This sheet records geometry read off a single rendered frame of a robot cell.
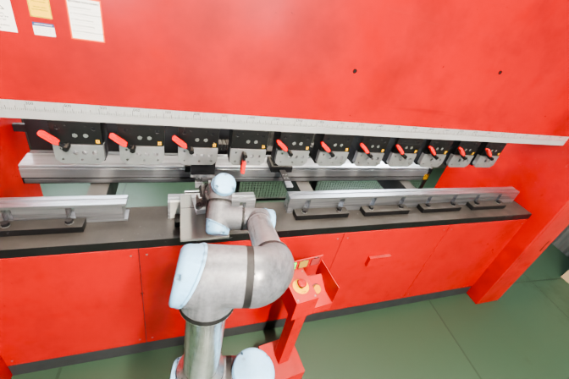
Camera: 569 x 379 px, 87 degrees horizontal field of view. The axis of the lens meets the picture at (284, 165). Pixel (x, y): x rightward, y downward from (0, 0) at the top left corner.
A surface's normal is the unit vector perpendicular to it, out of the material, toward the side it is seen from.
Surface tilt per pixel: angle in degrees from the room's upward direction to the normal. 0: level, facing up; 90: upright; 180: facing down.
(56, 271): 90
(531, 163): 90
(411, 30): 90
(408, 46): 90
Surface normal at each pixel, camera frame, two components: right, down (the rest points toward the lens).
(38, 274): 0.28, 0.55
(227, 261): 0.22, -0.68
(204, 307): 0.05, 0.54
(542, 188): -0.94, -0.01
